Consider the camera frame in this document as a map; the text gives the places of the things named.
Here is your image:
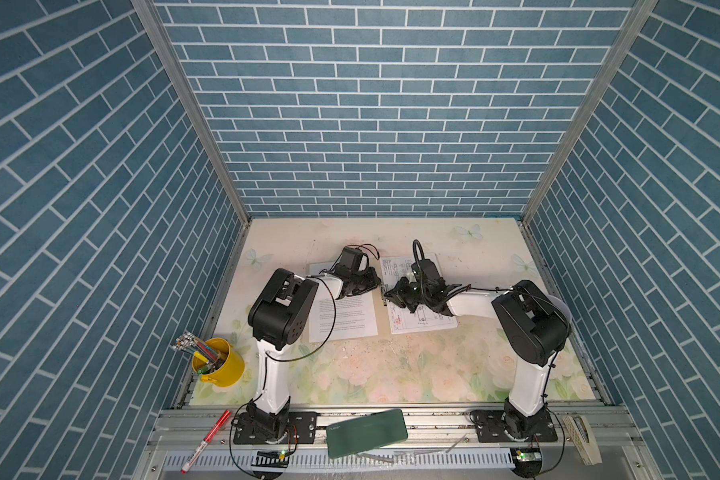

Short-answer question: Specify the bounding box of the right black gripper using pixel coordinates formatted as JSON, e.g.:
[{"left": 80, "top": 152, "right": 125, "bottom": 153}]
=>
[{"left": 382, "top": 277, "right": 430, "bottom": 314}]

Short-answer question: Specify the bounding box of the technical drawing sheet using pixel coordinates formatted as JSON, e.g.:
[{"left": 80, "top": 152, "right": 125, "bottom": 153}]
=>
[{"left": 380, "top": 256, "right": 458, "bottom": 335}]

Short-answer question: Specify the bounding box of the printed text sheet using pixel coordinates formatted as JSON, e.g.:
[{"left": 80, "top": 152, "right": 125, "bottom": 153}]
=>
[{"left": 307, "top": 285, "right": 378, "bottom": 343}]

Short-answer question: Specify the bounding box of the beige paper folder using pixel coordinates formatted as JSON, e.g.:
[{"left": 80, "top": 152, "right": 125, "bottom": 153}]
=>
[{"left": 302, "top": 257, "right": 458, "bottom": 343}]

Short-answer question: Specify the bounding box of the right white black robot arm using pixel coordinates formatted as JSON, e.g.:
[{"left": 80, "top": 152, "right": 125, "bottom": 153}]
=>
[{"left": 384, "top": 259, "right": 570, "bottom": 440}]

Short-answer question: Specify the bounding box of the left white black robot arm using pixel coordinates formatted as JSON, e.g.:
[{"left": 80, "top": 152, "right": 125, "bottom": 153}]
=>
[{"left": 246, "top": 244, "right": 381, "bottom": 430}]

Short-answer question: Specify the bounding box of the green phone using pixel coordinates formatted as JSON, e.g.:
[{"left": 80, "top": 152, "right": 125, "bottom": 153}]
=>
[{"left": 326, "top": 409, "right": 408, "bottom": 459}]

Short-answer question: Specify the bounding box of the yellow pencil cup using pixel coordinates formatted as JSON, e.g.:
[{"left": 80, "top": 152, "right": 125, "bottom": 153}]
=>
[{"left": 191, "top": 338, "right": 245, "bottom": 388}]

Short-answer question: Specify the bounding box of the coloured pencils bundle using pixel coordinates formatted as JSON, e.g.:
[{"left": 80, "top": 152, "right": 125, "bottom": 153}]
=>
[{"left": 170, "top": 331, "right": 224, "bottom": 375}]

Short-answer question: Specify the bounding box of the red white marker pen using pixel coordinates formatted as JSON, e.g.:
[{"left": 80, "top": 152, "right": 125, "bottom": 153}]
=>
[{"left": 180, "top": 410, "right": 231, "bottom": 474}]

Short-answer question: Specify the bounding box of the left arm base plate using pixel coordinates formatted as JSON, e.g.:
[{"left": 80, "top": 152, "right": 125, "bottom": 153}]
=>
[{"left": 232, "top": 411, "right": 318, "bottom": 445}]

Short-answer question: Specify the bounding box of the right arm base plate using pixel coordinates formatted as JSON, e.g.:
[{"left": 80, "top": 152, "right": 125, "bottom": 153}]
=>
[{"left": 469, "top": 408, "right": 558, "bottom": 443}]

